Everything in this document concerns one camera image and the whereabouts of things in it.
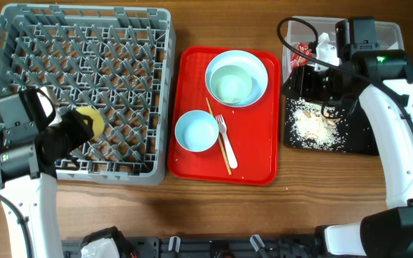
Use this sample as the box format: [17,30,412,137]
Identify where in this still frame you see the grey plastic dishwasher rack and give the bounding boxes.
[0,4,176,185]

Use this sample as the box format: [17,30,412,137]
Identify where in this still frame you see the light green bowl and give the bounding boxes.
[209,65,252,104]

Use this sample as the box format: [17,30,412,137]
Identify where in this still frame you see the black rectangular tray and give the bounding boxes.
[283,96,379,156]

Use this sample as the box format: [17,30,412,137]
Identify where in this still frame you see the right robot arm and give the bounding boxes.
[282,17,413,257]

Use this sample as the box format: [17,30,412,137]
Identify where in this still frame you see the clear plastic waste bin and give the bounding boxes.
[283,16,404,82]

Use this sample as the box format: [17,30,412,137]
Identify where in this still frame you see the red plastic serving tray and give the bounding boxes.
[167,46,282,186]

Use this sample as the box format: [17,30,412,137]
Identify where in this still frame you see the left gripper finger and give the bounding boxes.
[61,110,92,136]
[70,121,95,151]

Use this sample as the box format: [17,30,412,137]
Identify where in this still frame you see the white plastic fork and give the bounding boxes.
[215,115,238,169]

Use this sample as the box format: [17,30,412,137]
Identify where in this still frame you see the yellow plastic cup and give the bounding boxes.
[76,106,105,139]

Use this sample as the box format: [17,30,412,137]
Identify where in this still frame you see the light blue bowl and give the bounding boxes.
[174,110,219,153]

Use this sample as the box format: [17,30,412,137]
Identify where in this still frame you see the wooden chopstick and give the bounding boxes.
[205,97,232,176]

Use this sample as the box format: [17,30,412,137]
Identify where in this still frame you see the rice and peanut scraps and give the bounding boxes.
[285,98,346,151]

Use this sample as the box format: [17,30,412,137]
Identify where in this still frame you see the light blue round plate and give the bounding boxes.
[205,50,269,108]

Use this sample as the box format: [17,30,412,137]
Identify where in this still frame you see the red snack wrapper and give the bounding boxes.
[290,42,315,71]

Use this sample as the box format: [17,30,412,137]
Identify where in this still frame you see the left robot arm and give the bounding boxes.
[0,89,104,257]

